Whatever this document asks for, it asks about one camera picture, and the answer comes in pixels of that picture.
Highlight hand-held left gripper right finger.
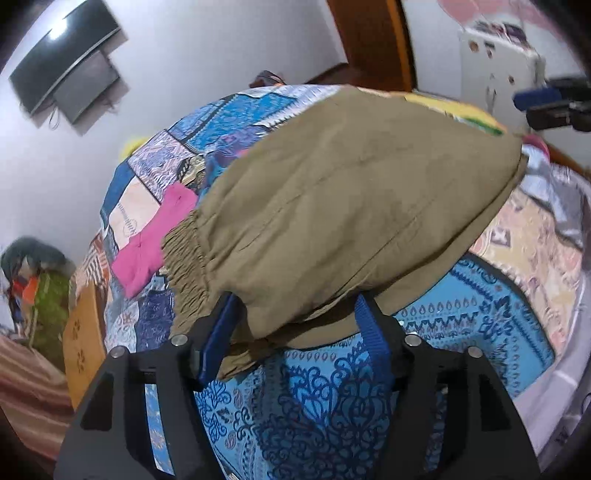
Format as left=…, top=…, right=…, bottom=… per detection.
left=354, top=294, right=542, bottom=480

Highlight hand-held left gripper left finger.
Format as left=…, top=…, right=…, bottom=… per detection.
left=54, top=292, right=240, bottom=480

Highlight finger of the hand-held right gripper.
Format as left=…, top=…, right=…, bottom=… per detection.
left=513, top=78, right=591, bottom=131

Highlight olive khaki pants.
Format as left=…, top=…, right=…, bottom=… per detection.
left=159, top=86, right=528, bottom=382

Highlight blue patterned bedsheet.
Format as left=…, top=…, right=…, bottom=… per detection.
left=74, top=83, right=591, bottom=480

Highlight yellow cloth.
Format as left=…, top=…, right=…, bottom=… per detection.
left=402, top=91, right=505, bottom=136

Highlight pink cloth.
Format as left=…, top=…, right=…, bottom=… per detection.
left=112, top=183, right=199, bottom=298

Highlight pile of clothes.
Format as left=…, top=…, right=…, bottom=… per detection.
left=0, top=236, right=77, bottom=370

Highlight wooden door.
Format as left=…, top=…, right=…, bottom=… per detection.
left=327, top=0, right=416, bottom=92

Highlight striped brown cloth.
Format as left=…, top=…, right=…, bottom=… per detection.
left=0, top=333, right=75, bottom=462

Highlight black wall television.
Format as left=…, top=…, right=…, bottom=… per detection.
left=9, top=0, right=122, bottom=124

